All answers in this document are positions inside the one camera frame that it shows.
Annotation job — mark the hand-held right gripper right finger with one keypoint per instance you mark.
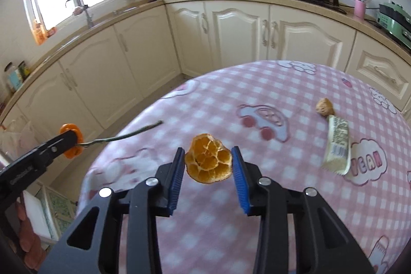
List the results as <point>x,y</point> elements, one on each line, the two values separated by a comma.
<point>239,181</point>

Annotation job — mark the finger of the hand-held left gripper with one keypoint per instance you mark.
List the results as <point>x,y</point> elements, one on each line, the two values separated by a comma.
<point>61,142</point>

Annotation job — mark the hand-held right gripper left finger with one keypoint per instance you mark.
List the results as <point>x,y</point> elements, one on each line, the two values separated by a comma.
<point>175,181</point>

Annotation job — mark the small orange peel piece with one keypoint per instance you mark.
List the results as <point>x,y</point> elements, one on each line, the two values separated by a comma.
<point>74,152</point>

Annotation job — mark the large dried orange peel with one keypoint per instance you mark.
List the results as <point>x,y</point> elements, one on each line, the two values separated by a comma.
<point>208,161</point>

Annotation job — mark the thin green stalk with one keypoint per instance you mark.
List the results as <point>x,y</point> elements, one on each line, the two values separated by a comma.
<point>128,134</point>

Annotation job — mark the person's left hand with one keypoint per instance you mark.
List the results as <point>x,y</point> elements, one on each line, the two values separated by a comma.
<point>30,238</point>

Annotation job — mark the white box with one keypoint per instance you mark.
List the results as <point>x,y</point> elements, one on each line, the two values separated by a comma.
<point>37,216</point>

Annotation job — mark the green patterned mat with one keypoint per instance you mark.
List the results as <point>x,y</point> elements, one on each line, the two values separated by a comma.
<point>61,206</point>

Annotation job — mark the pink checked tablecloth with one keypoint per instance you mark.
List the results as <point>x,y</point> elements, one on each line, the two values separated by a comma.
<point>289,197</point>

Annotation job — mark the blue label jar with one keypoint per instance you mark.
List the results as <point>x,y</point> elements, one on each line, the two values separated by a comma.
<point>13,78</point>

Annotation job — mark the dark green jar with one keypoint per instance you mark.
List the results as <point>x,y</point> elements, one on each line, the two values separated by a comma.
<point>24,70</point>

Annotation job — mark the white bar wrapper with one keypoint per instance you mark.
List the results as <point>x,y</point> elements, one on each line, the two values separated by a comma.
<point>337,145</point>

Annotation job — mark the orange container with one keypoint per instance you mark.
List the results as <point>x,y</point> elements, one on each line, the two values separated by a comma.
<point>40,33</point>

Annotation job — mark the walnut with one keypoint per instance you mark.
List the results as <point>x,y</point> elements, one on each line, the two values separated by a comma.
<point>324,107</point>

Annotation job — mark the chrome faucet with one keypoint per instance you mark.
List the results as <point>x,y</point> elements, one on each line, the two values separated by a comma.
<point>88,15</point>

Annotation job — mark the cream base cabinets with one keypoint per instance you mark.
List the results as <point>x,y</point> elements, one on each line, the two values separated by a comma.
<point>240,33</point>

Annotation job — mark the pink utensil holder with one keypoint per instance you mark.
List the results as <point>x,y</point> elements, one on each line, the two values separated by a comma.
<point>359,9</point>

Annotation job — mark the green electric grill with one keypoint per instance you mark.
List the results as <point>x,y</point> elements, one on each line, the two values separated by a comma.
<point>395,20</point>

